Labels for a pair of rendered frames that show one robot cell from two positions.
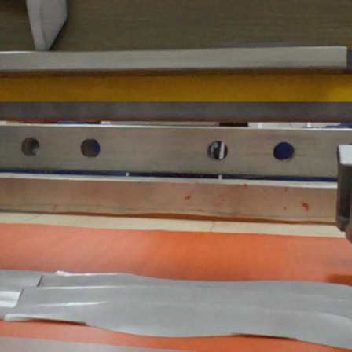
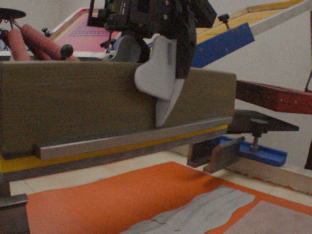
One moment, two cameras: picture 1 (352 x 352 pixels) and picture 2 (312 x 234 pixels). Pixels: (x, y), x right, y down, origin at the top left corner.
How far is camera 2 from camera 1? 0.36 m
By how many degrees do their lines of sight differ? 57
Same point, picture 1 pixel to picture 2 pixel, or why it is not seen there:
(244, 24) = (209, 107)
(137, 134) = not seen: hidden behind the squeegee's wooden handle
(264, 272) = (186, 191)
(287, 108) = (209, 134)
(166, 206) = not seen: hidden behind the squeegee
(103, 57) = (184, 128)
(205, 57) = (209, 124)
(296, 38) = (219, 111)
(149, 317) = (217, 219)
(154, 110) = (178, 142)
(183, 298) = (208, 210)
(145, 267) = (158, 204)
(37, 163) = not seen: outside the picture
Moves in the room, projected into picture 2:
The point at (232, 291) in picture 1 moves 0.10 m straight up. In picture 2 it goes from (213, 202) to (227, 134)
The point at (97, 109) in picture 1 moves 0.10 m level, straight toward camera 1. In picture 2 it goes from (161, 147) to (244, 163)
